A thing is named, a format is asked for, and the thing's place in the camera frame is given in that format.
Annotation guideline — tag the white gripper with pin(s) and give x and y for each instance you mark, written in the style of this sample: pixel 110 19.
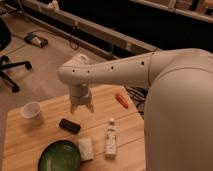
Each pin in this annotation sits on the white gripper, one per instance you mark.
pixel 80 95

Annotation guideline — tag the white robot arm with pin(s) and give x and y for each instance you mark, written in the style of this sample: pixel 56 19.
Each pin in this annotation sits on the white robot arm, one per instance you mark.
pixel 178 123

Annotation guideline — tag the black rectangular object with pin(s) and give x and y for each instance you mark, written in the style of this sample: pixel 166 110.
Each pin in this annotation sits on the black rectangular object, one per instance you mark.
pixel 70 126

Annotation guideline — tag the white sponge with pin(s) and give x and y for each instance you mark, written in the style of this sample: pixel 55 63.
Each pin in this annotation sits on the white sponge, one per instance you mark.
pixel 86 149

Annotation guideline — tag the green bowl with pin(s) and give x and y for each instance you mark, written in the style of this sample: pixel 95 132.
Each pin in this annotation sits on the green bowl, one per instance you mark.
pixel 62 155

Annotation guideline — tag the white bottle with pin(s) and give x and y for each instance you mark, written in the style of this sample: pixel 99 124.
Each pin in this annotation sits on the white bottle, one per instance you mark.
pixel 111 140

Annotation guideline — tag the device on floor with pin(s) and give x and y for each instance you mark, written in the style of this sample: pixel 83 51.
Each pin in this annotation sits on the device on floor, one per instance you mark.
pixel 35 40

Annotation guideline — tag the black office chair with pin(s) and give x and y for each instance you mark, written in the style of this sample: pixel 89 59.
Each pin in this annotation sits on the black office chair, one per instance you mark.
pixel 5 39

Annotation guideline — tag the long shelf rail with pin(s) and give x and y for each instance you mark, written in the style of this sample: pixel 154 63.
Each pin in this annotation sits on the long shelf rail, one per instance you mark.
pixel 111 36

